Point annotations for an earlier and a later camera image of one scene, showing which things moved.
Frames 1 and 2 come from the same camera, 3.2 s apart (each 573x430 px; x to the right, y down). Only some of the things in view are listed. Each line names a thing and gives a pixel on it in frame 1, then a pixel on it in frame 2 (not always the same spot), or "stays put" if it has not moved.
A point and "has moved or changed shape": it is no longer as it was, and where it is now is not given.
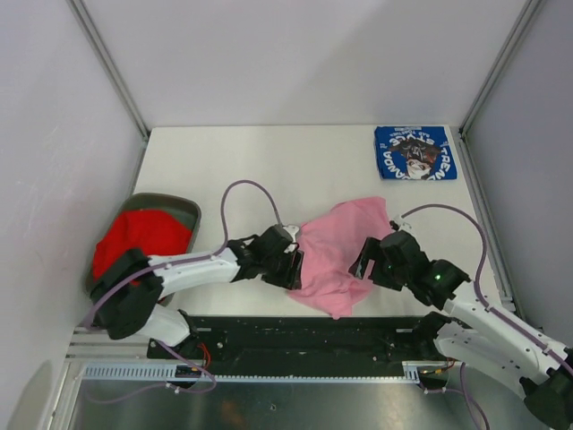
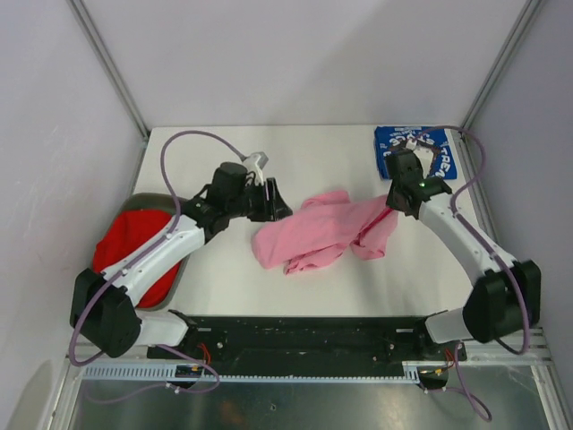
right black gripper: x=372 y=251 → x=390 y=202
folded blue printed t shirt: x=414 y=152 stays put
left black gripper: x=289 y=278 → x=273 y=210
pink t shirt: x=330 y=244 has moved or changed shape
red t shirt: x=158 y=232 stays put
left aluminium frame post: x=81 y=12 stays put
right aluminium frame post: x=530 y=10 stays put
